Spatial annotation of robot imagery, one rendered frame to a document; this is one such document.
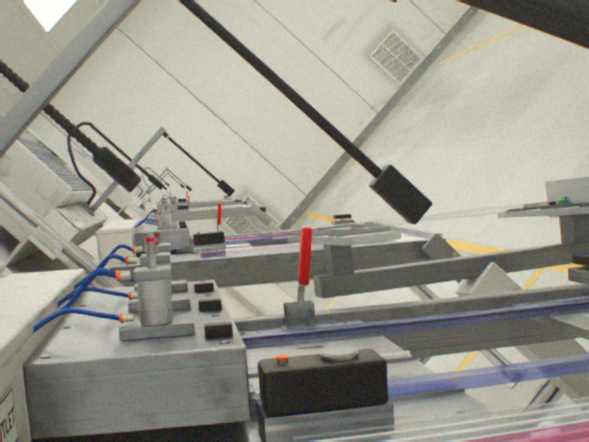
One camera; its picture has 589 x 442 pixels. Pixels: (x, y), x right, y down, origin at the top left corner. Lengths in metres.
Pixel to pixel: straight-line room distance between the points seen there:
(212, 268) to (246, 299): 3.58
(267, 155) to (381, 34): 1.83
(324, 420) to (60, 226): 1.15
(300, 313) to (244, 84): 7.57
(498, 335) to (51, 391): 0.57
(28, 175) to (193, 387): 1.28
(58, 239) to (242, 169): 6.76
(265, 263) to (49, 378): 1.16
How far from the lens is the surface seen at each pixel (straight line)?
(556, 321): 0.82
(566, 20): 0.88
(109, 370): 0.48
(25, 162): 1.73
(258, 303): 5.23
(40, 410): 0.49
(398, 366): 0.65
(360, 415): 0.48
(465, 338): 0.90
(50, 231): 1.57
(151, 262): 0.52
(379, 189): 0.57
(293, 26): 8.51
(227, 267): 1.60
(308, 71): 8.46
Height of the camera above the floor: 1.23
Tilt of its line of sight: 8 degrees down
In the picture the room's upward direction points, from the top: 49 degrees counter-clockwise
